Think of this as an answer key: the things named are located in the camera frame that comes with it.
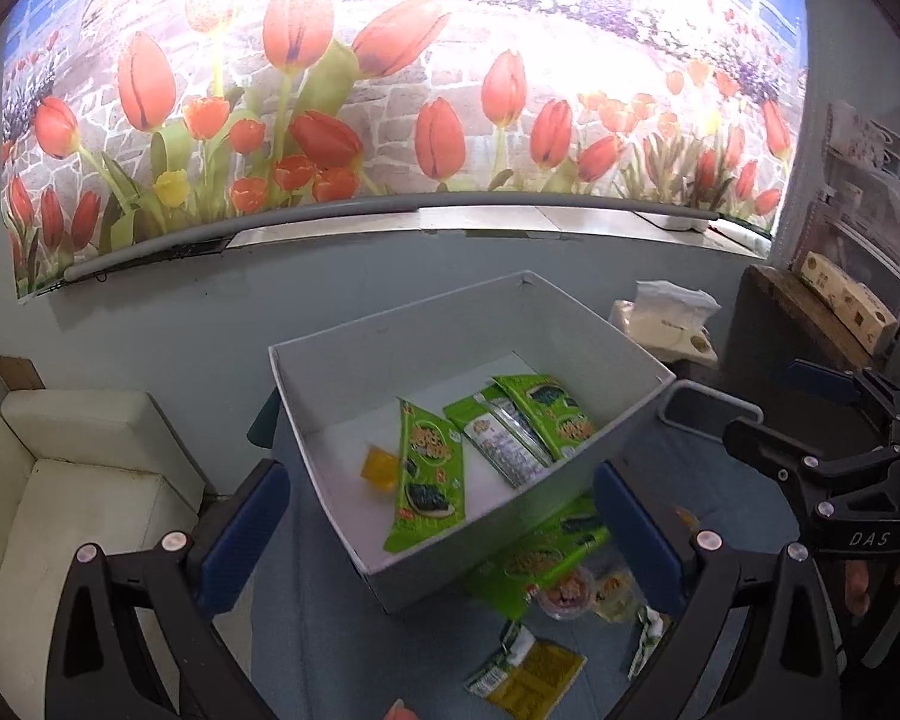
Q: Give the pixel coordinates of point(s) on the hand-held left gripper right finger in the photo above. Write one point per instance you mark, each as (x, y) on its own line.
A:
(634, 532)

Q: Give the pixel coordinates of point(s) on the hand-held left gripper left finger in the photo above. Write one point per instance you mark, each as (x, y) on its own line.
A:
(244, 532)

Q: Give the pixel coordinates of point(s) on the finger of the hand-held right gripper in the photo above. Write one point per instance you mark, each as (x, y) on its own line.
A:
(821, 382)
(769, 450)

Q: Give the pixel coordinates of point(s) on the pale yellow jelly cup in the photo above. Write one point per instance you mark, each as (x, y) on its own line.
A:
(616, 592)

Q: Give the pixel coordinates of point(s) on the pink jelly cup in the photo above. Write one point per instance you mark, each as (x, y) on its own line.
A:
(566, 592)

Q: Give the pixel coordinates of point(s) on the large green snack packet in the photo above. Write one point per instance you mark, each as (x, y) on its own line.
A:
(540, 559)

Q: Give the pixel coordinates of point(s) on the small green white packet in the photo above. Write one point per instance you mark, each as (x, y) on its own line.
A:
(504, 660)
(651, 641)

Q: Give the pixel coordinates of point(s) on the yellow snack packet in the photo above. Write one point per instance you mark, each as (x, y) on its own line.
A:
(540, 679)

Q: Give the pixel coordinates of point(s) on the red jelly cup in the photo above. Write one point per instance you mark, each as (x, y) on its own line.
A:
(403, 711)

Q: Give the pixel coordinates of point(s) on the white storage box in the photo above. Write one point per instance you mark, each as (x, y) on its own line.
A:
(420, 345)

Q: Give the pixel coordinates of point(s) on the person's right hand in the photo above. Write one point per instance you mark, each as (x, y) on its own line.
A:
(859, 586)

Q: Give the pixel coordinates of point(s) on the clear plastic tray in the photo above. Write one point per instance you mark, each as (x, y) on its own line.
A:
(709, 409)

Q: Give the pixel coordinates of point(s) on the wooden shelf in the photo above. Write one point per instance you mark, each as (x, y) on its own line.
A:
(780, 315)

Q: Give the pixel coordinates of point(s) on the cream patterned box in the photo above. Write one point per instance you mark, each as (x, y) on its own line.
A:
(847, 304)

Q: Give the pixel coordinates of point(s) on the dark green object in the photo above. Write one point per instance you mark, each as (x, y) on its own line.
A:
(262, 420)

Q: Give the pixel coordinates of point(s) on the blue tablecloth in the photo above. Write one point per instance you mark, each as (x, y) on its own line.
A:
(330, 652)

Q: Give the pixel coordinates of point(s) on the green seaweed snack packet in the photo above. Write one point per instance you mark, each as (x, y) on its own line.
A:
(551, 409)

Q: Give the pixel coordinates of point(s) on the green and white snack packet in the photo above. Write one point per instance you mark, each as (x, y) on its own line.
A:
(499, 439)

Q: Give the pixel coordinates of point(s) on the white tissue pack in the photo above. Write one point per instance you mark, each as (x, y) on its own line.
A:
(664, 322)

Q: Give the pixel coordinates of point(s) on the white leather sofa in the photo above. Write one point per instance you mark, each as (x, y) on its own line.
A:
(67, 510)

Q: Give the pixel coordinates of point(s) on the narrow green snack packet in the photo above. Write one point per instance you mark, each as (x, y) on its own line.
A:
(427, 465)

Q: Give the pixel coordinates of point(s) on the white power strip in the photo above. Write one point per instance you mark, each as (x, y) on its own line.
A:
(675, 221)

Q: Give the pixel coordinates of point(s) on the brown cardboard piece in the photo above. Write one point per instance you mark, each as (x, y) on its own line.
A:
(16, 371)

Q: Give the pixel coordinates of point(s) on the grey poster rail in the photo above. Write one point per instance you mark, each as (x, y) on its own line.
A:
(390, 204)

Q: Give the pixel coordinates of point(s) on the tulip wall poster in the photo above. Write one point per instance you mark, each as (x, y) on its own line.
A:
(435, 75)

